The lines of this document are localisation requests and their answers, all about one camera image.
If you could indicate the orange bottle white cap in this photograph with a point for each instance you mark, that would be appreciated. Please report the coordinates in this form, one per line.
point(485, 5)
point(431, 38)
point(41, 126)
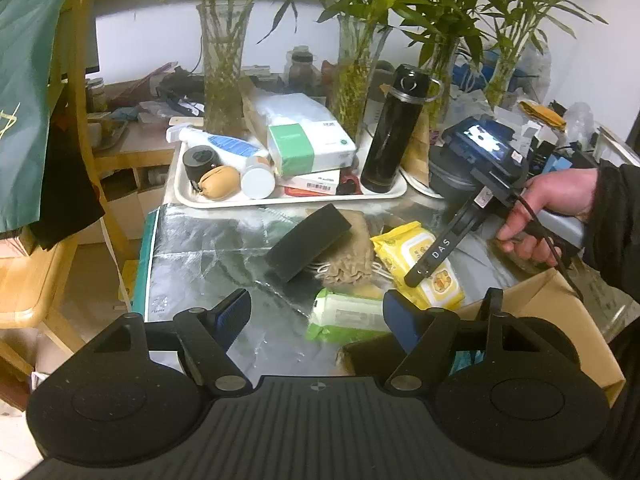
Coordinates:
point(257, 180)

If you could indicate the green white tissue pack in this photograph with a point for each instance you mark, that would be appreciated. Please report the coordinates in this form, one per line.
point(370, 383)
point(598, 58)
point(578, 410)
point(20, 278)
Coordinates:
point(310, 147)

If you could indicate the red black small item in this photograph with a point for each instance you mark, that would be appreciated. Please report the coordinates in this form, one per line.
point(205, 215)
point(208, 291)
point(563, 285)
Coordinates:
point(348, 186)

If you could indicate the grey zip case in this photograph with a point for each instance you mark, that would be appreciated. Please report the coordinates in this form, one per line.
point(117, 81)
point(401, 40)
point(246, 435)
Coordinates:
point(447, 180)

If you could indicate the black garment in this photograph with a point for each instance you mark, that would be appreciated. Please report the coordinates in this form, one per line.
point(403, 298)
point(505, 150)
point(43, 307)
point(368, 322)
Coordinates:
point(65, 185)

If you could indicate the red white flat box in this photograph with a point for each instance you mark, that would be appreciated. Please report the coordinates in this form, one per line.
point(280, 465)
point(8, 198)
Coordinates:
point(312, 185)

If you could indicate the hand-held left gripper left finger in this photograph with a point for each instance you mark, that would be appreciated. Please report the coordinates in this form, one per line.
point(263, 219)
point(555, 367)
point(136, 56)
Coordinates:
point(232, 312)

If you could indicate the glass vase with bamboo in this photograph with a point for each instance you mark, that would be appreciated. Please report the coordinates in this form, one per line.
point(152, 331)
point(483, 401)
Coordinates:
point(360, 75)
point(222, 70)
point(502, 80)
point(440, 75)

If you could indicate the tan leather pouch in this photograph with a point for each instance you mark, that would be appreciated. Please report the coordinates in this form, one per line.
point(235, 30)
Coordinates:
point(220, 185)

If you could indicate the wooden chair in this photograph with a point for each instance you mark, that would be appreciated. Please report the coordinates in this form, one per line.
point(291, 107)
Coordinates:
point(35, 280)

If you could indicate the wooden desk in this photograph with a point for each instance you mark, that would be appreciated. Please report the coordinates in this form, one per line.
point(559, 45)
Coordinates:
point(150, 145)

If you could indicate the yellow wet wipes pack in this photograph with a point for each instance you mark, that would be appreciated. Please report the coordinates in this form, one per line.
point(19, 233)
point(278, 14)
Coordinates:
point(417, 260)

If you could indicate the green tote bag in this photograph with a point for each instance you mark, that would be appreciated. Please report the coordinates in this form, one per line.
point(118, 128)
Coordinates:
point(25, 110)

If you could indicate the blue bag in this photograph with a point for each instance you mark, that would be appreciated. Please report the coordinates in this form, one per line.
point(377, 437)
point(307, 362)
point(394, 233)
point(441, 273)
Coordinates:
point(472, 72)

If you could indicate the person's right forearm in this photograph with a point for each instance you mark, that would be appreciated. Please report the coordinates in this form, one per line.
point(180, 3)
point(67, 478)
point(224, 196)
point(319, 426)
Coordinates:
point(617, 230)

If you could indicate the blue wet wipes pack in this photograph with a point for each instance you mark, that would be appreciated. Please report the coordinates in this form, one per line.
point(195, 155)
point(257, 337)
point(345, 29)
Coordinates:
point(470, 357)

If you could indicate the silver foil mat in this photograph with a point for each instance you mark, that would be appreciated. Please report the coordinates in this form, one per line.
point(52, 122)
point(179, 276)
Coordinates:
point(210, 260)

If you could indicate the black thermos bottle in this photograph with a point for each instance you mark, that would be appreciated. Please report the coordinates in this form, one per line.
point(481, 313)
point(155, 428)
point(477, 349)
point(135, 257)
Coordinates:
point(392, 135)

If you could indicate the yellow cloth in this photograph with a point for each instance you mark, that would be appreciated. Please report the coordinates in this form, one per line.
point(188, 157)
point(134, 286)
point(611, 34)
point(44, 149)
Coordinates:
point(542, 114)

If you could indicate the blue carton box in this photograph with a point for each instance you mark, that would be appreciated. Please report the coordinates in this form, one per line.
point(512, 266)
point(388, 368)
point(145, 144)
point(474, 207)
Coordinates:
point(557, 162)

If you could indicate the black tape roll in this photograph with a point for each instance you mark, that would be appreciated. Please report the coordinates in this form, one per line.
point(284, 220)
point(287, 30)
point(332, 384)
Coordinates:
point(200, 162)

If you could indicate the white spray bottle blue label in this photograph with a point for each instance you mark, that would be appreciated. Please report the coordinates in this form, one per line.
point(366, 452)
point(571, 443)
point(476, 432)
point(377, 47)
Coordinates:
point(225, 144)

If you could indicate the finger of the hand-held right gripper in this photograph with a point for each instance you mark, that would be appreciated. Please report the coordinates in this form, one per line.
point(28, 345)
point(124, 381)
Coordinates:
point(440, 250)

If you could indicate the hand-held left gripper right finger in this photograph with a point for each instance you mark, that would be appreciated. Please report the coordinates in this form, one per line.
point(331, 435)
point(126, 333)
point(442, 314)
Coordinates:
point(400, 321)

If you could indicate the white wrapped tissue package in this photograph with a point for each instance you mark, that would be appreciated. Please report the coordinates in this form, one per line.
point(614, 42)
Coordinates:
point(295, 110)

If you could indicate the black foam block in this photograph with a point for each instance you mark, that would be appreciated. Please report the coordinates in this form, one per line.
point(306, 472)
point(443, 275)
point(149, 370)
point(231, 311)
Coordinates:
point(305, 242)

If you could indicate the orange snack bag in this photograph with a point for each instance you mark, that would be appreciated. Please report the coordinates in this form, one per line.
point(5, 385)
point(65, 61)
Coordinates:
point(329, 77)

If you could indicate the person's right hand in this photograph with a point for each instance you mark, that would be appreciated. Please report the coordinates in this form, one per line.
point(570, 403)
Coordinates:
point(560, 192)

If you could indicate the green wet wipes pack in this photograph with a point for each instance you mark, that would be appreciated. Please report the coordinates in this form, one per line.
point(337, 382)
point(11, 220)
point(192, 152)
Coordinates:
point(345, 315)

